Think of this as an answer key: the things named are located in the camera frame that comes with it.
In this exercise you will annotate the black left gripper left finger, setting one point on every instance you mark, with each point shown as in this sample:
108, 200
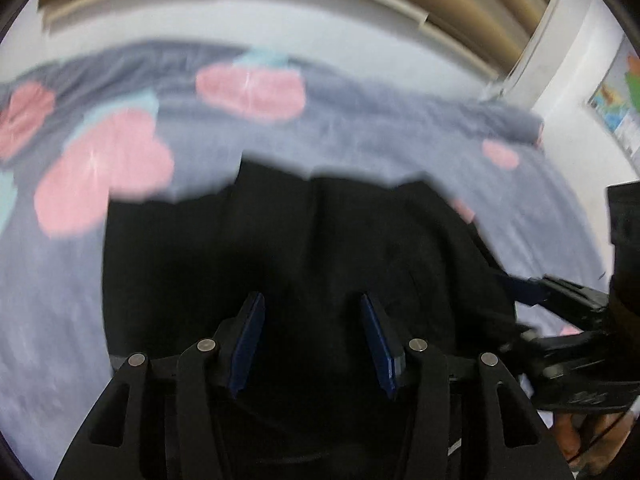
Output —
155, 418

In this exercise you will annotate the colourful wall map poster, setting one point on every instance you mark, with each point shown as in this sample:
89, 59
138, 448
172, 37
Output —
616, 100

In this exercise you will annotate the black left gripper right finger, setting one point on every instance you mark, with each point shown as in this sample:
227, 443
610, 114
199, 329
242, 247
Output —
472, 418

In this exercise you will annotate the grey floral fleece blanket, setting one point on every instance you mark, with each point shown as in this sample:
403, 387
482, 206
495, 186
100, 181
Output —
171, 120

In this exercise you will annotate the person's right hand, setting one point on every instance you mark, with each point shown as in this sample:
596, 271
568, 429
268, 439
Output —
590, 444

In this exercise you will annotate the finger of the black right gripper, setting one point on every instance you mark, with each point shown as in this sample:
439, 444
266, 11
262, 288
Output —
530, 347
565, 299

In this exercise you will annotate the black garment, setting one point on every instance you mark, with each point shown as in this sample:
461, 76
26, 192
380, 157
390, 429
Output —
312, 406

